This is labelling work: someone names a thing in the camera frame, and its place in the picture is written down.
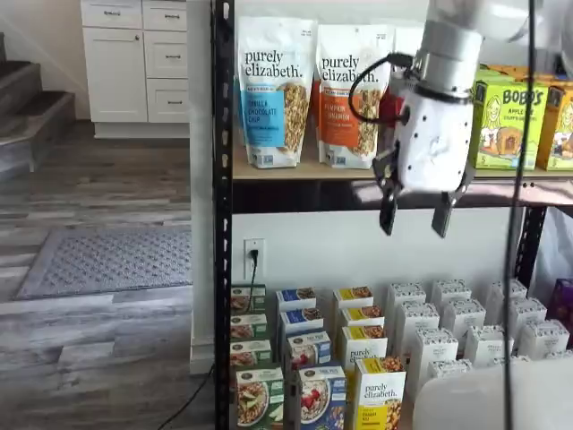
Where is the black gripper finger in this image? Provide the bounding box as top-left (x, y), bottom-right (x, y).
top-left (432, 168), bottom-right (471, 238)
top-left (372, 145), bottom-right (402, 237)

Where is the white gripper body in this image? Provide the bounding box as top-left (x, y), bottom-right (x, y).
top-left (396, 84), bottom-right (475, 194)

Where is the blue white berry oatmeal box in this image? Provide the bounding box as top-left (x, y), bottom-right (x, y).
top-left (286, 329), bottom-right (332, 371)
top-left (285, 365), bottom-right (348, 430)

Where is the green Bobo's apple pie box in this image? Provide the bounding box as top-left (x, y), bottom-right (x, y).
top-left (475, 63), bottom-right (529, 85)
top-left (473, 80), bottom-right (550, 170)

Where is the wooden shelf board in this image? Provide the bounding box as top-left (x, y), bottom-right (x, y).
top-left (232, 145), bottom-right (573, 181)

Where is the yellow purely elizabeth box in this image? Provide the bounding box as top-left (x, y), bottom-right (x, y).
top-left (333, 287), bottom-right (374, 310)
top-left (339, 306), bottom-right (385, 328)
top-left (346, 357), bottom-right (407, 430)
top-left (342, 325), bottom-right (389, 359)

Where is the blue label granola box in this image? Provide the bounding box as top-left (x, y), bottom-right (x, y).
top-left (275, 288), bottom-right (318, 314)
top-left (279, 307), bottom-right (324, 337)

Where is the purple box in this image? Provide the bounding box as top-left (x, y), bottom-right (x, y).
top-left (552, 277), bottom-right (573, 323)

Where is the black metal shelf rack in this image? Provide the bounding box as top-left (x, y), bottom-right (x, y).
top-left (210, 0), bottom-right (573, 430)

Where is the green oatmeal box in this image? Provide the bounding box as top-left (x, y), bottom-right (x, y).
top-left (235, 366), bottom-right (286, 426)
top-left (230, 313), bottom-right (269, 342)
top-left (230, 339), bottom-right (273, 371)
top-left (230, 284), bottom-right (267, 315)

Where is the orange purely elizabeth granola bag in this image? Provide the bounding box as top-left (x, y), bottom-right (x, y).
top-left (315, 24), bottom-right (398, 170)

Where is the blue purely elizabeth granola bag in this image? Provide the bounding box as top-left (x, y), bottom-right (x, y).
top-left (236, 16), bottom-right (319, 170)
top-left (232, 75), bottom-right (246, 147)

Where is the grey patterned doormat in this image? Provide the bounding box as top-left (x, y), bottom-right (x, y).
top-left (13, 226), bottom-right (193, 300)

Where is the white kitchen cabinet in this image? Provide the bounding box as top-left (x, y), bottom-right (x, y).
top-left (80, 0), bottom-right (190, 139)

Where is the dark wooden staircase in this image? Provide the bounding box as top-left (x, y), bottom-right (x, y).
top-left (0, 30), bottom-right (76, 180)

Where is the short looped black cable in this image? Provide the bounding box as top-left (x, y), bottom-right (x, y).
top-left (347, 52), bottom-right (415, 125)

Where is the black power cord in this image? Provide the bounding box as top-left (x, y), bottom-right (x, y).
top-left (156, 247), bottom-right (261, 430)

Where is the white wall outlet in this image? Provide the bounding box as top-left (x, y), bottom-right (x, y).
top-left (244, 238), bottom-right (266, 281)

